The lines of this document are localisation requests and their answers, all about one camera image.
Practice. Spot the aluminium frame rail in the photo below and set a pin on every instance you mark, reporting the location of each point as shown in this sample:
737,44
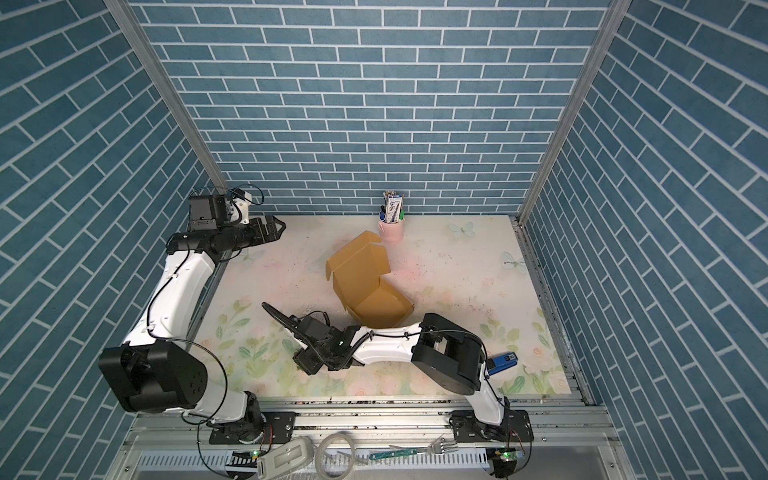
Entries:
166,441

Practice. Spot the silver fork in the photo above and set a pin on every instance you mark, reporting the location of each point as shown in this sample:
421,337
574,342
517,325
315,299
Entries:
438,446

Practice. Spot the green handled tool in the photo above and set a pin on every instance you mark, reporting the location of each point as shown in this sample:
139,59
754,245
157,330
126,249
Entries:
393,454

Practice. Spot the brown cardboard paper box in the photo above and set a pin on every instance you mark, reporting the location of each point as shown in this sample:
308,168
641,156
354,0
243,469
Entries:
357,272

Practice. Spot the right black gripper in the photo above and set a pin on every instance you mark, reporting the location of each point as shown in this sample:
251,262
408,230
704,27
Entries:
303,362

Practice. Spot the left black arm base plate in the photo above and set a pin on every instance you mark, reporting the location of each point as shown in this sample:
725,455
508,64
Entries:
269,428

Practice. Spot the white plastic device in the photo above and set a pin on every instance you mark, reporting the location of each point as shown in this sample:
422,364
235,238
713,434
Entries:
286,459

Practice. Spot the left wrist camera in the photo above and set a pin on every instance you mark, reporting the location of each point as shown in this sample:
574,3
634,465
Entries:
240,200

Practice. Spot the pink pen holder cup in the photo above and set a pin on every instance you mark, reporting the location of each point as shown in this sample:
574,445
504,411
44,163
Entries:
391,233

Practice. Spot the floral table mat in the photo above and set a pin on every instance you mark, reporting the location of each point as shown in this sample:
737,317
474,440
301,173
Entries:
469,269

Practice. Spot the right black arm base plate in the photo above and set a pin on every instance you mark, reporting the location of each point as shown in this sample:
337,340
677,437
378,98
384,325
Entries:
515,427

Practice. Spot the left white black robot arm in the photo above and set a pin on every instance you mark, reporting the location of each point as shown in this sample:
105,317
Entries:
152,370

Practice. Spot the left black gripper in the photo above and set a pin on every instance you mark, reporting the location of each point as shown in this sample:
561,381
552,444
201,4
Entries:
270,234

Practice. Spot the blue black stapler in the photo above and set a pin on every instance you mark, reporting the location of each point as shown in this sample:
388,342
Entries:
501,363

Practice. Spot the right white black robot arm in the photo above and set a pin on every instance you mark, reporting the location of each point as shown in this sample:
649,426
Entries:
453,357

